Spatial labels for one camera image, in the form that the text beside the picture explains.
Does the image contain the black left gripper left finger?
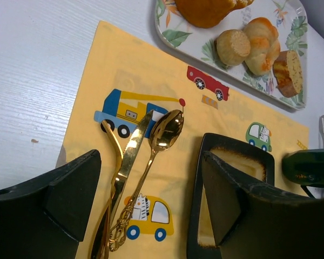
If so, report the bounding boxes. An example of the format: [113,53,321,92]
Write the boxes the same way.
[0,149,102,258]

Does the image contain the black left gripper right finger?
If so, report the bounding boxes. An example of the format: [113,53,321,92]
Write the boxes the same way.
[202,152,324,258]

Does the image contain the sliced bread piece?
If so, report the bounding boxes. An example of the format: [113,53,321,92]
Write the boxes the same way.
[273,50,303,98]

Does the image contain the twisted orange-white bread roll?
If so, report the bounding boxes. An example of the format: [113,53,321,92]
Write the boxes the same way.
[244,17,280,76]

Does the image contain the black square plate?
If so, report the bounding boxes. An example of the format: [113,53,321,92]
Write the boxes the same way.
[186,133,275,258]

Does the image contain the gold fork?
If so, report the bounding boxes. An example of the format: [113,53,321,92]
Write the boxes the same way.
[89,120,123,258]

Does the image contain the dark green mug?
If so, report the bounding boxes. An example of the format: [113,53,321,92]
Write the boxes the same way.
[281,149,324,199]

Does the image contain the gold knife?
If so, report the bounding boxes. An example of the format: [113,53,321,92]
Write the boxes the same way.
[90,109,154,259]

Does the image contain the gold spoon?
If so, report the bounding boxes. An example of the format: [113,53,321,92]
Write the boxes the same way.
[109,110,184,252]

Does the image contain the yellow vehicle-print placemat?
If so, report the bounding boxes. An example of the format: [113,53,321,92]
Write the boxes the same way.
[58,22,309,258]

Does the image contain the small round bun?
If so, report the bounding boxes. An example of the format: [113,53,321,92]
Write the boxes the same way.
[215,29,251,66]

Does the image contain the white leaf-pattern tray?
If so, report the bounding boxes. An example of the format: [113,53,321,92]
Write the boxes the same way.
[153,1,308,110]

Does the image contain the large orange bundt cake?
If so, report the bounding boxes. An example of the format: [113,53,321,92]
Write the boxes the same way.
[174,0,254,29]

